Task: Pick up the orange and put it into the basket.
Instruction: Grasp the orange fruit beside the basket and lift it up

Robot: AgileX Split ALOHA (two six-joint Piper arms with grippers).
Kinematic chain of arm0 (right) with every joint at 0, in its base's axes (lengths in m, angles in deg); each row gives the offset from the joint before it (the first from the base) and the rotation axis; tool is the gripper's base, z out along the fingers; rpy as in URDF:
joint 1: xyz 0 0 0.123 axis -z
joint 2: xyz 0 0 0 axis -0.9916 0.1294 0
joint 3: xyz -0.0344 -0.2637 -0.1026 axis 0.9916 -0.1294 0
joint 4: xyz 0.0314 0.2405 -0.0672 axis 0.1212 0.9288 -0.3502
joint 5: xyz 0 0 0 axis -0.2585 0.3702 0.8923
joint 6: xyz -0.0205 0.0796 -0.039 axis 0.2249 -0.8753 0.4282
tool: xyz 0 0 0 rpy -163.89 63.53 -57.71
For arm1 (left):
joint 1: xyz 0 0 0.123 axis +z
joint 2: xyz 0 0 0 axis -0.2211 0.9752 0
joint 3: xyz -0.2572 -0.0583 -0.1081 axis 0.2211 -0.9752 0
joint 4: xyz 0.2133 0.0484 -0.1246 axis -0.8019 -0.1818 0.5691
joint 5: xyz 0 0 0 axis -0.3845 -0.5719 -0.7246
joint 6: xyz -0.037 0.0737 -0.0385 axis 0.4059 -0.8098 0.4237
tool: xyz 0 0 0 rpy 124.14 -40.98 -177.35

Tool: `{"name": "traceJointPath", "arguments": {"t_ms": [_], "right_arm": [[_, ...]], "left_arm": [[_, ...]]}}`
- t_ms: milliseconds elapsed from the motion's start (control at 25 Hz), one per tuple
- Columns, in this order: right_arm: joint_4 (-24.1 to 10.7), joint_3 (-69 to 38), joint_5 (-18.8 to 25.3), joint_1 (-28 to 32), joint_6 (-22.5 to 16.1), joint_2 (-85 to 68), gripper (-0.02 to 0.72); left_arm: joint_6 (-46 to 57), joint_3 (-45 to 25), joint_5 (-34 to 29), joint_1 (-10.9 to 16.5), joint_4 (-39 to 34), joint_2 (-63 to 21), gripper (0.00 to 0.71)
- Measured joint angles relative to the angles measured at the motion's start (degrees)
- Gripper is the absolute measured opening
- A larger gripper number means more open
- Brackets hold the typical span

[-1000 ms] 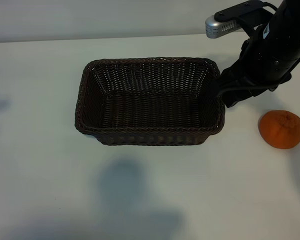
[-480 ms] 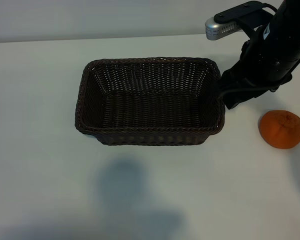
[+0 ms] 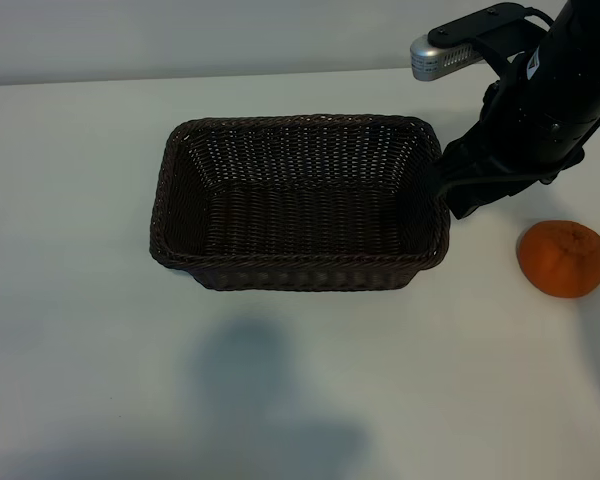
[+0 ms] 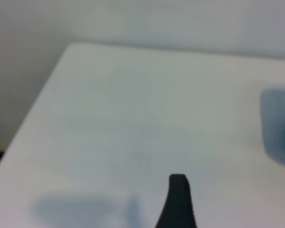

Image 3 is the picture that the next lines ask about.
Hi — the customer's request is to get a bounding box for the orange fruit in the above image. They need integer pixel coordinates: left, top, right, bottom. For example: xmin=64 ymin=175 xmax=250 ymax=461
xmin=517 ymin=218 xmax=600 ymax=300

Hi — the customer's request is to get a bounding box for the black right camera mount bracket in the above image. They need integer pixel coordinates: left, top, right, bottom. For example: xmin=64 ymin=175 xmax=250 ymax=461
xmin=427 ymin=2 xmax=556 ymax=84

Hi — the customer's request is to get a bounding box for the black thin camera cable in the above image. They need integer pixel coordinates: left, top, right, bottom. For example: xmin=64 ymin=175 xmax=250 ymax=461
xmin=522 ymin=7 xmax=556 ymax=24

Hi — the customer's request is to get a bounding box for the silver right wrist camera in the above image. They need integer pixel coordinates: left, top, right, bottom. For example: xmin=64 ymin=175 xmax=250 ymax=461
xmin=409 ymin=33 xmax=486 ymax=81

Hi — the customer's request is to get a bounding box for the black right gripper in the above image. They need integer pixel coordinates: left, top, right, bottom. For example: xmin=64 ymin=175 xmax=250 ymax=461
xmin=436 ymin=78 xmax=589 ymax=222

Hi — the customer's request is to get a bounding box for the dark brown wicker basket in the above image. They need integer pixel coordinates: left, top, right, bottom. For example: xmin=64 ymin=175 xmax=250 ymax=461
xmin=148 ymin=113 xmax=452 ymax=294

